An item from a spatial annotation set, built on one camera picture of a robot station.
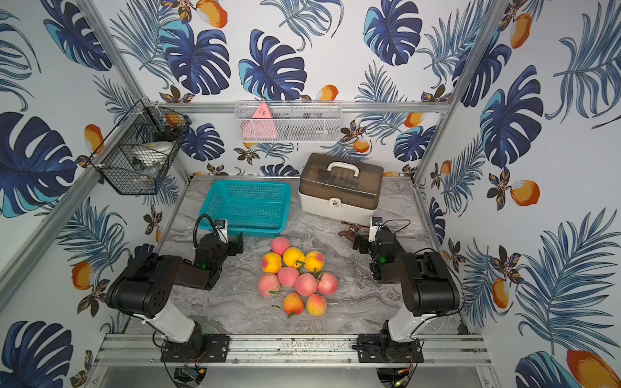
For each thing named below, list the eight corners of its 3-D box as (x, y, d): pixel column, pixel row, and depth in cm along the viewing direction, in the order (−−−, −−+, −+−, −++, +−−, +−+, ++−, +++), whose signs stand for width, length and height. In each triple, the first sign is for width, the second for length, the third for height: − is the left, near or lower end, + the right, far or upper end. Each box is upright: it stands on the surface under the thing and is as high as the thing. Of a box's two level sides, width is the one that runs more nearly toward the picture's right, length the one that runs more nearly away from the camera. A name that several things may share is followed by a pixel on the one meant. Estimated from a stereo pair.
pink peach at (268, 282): (261, 296, 86) (257, 289, 81) (263, 280, 90) (260, 272, 84) (279, 296, 86) (276, 289, 81) (280, 280, 90) (278, 272, 84)
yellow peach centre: (284, 272, 93) (282, 264, 88) (285, 254, 98) (284, 246, 93) (304, 272, 93) (303, 265, 88) (304, 254, 98) (304, 246, 93)
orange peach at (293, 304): (284, 316, 82) (282, 311, 78) (285, 297, 86) (284, 292, 82) (303, 316, 82) (303, 311, 78) (303, 297, 86) (303, 292, 82)
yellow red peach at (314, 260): (302, 270, 93) (301, 263, 88) (309, 256, 96) (309, 248, 92) (318, 277, 91) (319, 270, 86) (325, 262, 95) (325, 255, 90)
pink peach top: (270, 252, 97) (268, 245, 93) (278, 240, 101) (277, 233, 96) (283, 259, 95) (282, 252, 91) (291, 247, 99) (290, 240, 94)
